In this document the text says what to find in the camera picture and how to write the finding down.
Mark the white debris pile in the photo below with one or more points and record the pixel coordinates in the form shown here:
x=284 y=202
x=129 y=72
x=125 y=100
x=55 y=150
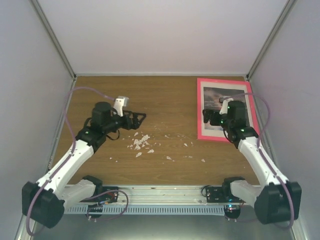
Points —
x=141 y=144

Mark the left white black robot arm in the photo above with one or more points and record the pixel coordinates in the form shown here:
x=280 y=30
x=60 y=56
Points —
x=46 y=200

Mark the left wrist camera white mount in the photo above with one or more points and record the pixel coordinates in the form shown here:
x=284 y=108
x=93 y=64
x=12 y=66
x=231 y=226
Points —
x=119 y=103

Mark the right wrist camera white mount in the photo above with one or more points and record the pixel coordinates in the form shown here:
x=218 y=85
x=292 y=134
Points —
x=225 y=104

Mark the aluminium corner post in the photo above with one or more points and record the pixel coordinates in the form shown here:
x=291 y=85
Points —
x=48 y=28
x=289 y=4

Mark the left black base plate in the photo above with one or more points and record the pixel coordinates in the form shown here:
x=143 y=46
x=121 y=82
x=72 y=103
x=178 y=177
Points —
x=111 y=197

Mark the right aluminium corner post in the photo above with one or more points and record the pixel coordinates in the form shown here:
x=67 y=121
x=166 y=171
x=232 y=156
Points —
x=289 y=4

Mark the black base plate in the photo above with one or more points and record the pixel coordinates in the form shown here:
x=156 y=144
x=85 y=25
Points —
x=111 y=197
x=214 y=194

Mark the grey slotted cable duct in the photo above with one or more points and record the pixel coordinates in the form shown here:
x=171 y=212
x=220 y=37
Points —
x=215 y=210

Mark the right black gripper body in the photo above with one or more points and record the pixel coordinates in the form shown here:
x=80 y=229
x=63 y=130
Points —
x=215 y=122

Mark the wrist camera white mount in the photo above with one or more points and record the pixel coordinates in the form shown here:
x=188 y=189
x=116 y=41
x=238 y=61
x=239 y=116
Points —
x=225 y=104
x=119 y=103

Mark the aluminium front rail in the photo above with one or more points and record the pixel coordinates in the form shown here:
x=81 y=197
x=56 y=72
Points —
x=174 y=195

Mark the pink photo frame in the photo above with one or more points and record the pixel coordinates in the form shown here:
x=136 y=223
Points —
x=241 y=119

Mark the left aluminium corner post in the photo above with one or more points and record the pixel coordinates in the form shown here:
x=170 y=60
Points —
x=48 y=28

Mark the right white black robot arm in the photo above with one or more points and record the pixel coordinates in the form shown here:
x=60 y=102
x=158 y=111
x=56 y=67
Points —
x=277 y=199

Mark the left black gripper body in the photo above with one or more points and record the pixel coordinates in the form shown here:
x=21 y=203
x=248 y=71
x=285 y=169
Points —
x=110 y=127

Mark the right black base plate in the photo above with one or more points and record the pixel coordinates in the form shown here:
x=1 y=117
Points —
x=214 y=194

